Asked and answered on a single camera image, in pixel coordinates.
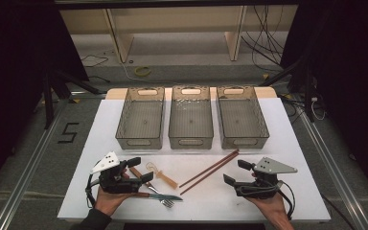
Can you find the white table cover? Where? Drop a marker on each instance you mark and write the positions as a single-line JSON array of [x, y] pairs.
[[204, 204]]

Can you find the person's right hand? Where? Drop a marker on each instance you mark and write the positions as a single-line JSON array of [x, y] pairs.
[[274, 206]]

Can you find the black curtain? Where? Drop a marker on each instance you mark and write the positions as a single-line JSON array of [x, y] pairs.
[[12, 64], [348, 64]]

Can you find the black tripod stand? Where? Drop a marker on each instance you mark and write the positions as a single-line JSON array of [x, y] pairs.
[[48, 102], [308, 92]]

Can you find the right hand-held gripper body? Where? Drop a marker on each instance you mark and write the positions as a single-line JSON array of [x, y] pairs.
[[262, 187]]

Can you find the yellow tape roll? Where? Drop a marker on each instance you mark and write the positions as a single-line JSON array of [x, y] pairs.
[[137, 72]]

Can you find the translucent grey plastic bin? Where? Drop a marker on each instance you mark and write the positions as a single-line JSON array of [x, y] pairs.
[[190, 119], [142, 119], [241, 119]]

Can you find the beige wooden desk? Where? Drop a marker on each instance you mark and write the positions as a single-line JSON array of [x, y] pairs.
[[121, 38]]

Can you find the person's left hand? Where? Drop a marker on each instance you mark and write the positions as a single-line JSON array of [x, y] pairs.
[[108, 201]]

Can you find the aluminium floor rail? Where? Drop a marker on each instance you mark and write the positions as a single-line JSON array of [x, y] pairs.
[[335, 172], [28, 169]]

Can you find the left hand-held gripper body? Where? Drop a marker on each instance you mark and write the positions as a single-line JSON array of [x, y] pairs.
[[113, 183]]

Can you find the brown wooden chopstick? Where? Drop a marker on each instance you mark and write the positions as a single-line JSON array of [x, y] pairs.
[[209, 176], [209, 168]]

